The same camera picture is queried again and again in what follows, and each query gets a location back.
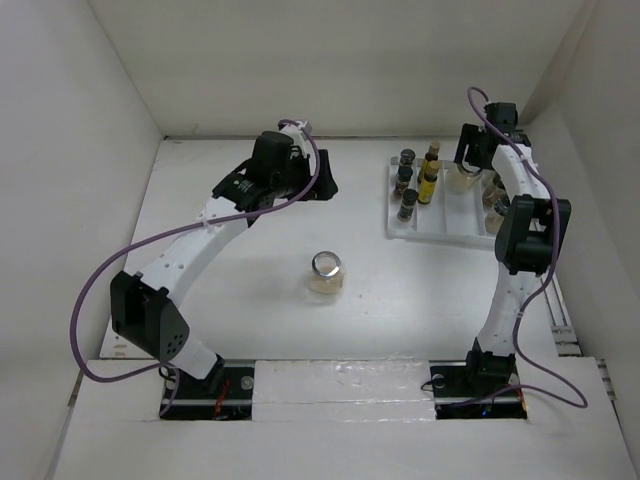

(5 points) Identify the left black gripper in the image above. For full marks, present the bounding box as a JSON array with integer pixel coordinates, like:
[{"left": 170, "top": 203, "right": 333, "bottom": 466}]
[{"left": 271, "top": 150, "right": 336, "bottom": 202}]

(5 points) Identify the glass jar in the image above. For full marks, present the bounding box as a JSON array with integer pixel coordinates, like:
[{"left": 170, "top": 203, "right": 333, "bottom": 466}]
[
  {"left": 445, "top": 163, "right": 483, "bottom": 195},
  {"left": 306, "top": 250, "right": 346, "bottom": 304}
]

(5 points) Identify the yellow-label bottle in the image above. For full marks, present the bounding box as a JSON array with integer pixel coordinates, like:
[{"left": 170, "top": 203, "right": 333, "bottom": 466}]
[
  {"left": 419, "top": 141, "right": 441, "bottom": 179},
  {"left": 417, "top": 160, "right": 441, "bottom": 205}
]

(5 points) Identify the black-cap jar back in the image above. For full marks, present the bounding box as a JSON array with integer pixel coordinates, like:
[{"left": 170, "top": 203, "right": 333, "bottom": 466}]
[{"left": 482, "top": 173, "right": 505, "bottom": 208}]

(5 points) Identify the black-cap jar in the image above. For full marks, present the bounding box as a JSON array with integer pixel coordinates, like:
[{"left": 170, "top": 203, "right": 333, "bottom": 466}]
[
  {"left": 482, "top": 173, "right": 505, "bottom": 208},
  {"left": 484, "top": 195, "right": 510, "bottom": 235}
]

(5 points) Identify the small spice bottle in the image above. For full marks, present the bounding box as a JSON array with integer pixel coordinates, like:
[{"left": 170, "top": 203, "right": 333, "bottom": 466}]
[
  {"left": 393, "top": 165, "right": 413, "bottom": 198},
  {"left": 398, "top": 148, "right": 416, "bottom": 168},
  {"left": 397, "top": 188, "right": 418, "bottom": 222}
]

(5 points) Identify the black-cap jar front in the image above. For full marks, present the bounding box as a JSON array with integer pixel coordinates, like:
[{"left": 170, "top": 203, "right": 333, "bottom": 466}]
[{"left": 484, "top": 195, "right": 510, "bottom": 235}]

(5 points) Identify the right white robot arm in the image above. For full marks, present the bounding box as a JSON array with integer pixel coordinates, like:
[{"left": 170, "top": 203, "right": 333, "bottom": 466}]
[{"left": 454, "top": 102, "right": 571, "bottom": 398}]

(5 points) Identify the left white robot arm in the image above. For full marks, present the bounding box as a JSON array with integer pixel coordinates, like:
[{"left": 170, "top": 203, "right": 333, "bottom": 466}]
[{"left": 110, "top": 120, "right": 337, "bottom": 397}]

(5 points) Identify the white divided organizer tray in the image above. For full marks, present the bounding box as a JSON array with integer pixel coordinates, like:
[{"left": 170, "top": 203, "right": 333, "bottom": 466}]
[{"left": 386, "top": 156, "right": 495, "bottom": 250}]

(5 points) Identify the white foam block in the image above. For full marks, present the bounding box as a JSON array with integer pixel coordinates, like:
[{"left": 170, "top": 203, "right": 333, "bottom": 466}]
[{"left": 252, "top": 360, "right": 435, "bottom": 423}]

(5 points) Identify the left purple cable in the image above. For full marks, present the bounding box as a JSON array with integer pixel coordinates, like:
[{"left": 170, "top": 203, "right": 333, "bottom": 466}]
[{"left": 69, "top": 117, "right": 321, "bottom": 416}]

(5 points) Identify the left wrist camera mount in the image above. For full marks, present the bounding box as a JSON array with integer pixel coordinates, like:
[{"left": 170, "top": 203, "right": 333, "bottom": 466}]
[{"left": 278, "top": 119, "right": 311, "bottom": 152}]

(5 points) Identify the aluminium rail right side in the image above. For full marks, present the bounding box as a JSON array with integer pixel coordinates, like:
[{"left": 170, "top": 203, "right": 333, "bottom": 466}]
[{"left": 539, "top": 130, "right": 581, "bottom": 357}]

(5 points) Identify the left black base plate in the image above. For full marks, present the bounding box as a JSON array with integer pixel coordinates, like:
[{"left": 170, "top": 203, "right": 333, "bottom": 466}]
[{"left": 159, "top": 361, "right": 255, "bottom": 421}]

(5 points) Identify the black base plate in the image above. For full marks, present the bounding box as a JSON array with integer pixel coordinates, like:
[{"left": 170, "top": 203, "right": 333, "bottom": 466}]
[
  {"left": 159, "top": 361, "right": 255, "bottom": 421},
  {"left": 421, "top": 364, "right": 528, "bottom": 420}
]

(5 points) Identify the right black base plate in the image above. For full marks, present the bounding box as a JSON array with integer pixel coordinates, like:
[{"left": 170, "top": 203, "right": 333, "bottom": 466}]
[{"left": 421, "top": 364, "right": 528, "bottom": 420}]

